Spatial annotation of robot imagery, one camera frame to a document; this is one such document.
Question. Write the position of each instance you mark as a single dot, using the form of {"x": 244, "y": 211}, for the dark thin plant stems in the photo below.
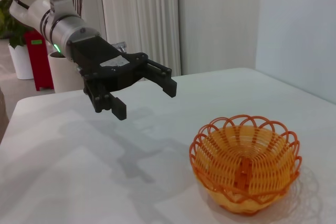
{"x": 78, "y": 2}

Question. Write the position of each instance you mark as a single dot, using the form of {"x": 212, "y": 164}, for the white pleated curtain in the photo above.
{"x": 141, "y": 19}

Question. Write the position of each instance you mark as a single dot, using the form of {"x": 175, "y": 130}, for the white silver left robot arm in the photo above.
{"x": 65, "y": 28}

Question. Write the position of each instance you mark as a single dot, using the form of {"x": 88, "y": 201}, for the orange woven plastic basket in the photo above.
{"x": 244, "y": 161}

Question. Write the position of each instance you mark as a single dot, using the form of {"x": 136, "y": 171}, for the red stand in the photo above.
{"x": 39, "y": 64}

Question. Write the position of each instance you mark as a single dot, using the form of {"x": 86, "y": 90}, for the white plant pot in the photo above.
{"x": 22, "y": 62}

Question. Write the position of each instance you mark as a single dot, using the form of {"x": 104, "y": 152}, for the cream plant pot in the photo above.
{"x": 65, "y": 77}

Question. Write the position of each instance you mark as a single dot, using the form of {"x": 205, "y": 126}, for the green leafy plant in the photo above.
{"x": 11, "y": 28}

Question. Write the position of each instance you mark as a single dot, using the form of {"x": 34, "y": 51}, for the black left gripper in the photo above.
{"x": 105, "y": 66}

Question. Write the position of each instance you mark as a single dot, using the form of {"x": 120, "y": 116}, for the white tablecloth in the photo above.
{"x": 78, "y": 169}

